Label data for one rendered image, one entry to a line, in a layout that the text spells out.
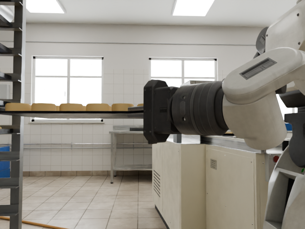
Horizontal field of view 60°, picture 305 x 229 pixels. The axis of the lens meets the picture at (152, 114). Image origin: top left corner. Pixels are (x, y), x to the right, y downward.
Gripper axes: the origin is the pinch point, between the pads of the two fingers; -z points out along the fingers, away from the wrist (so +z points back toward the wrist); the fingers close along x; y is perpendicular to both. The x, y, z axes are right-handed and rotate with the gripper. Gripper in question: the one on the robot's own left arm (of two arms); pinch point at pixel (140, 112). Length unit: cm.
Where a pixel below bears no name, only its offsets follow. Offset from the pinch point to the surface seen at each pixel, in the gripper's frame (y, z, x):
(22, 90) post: -1, -58, 10
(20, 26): 1, -58, 32
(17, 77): 1, -58, 14
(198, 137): -136, -68, -11
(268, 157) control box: -95, -4, -18
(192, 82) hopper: -132, -71, 31
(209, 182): -133, -57, -43
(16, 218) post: 0, -58, -34
